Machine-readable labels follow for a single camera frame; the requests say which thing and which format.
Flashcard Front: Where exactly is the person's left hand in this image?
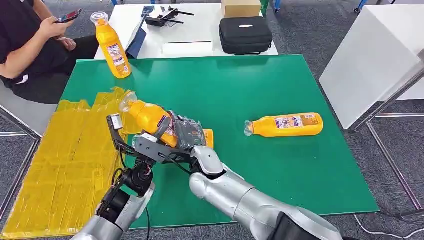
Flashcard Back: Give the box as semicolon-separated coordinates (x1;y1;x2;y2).
55;36;78;52

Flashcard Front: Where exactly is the person's right hand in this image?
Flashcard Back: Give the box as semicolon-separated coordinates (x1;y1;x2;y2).
39;15;74;40

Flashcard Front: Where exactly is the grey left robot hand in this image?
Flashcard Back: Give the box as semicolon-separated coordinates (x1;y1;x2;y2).
132;113;192;164

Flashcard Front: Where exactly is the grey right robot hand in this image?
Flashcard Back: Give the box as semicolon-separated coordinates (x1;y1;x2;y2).
168;110;208;152

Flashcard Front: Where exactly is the black smartphone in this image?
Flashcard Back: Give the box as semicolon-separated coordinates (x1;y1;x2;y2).
54;8;83;24

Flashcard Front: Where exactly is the orange drink bottle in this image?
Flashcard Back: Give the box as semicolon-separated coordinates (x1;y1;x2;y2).
202;128;215;150
90;11;133;80
118;91;181;149
243;112;325;138

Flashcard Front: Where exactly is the person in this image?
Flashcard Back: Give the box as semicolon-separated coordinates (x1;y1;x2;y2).
0;0;100;106

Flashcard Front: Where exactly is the green table mat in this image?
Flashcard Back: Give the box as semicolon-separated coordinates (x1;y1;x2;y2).
61;54;380;230

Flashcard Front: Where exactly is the dark blue folder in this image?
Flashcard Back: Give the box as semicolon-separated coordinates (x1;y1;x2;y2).
125;5;156;60

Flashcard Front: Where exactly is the white flat box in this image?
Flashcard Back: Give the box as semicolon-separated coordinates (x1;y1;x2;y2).
161;40;214;58

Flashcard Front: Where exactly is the yellow taped sheet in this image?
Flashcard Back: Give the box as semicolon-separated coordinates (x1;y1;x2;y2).
1;86;141;240

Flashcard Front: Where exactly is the black remote controller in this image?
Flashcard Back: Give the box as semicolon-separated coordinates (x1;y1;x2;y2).
144;5;196;28

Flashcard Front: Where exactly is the black carrying case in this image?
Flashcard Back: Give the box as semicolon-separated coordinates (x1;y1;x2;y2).
218;16;274;56

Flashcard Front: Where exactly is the brown cardboard box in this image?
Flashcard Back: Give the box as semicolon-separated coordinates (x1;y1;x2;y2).
221;0;263;19

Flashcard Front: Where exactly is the white angled table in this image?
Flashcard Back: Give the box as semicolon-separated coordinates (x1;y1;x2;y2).
318;4;424;131

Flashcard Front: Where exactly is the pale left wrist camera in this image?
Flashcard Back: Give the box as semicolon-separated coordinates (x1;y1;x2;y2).
105;113;124;132

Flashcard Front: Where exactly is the grey metal frame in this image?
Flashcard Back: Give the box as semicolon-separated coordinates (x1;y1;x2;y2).
0;80;59;222

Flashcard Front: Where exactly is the steel table frame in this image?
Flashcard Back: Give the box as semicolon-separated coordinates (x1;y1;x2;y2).
350;64;424;213

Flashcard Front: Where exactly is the white floor cable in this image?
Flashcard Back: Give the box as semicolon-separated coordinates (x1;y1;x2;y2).
352;214;424;240

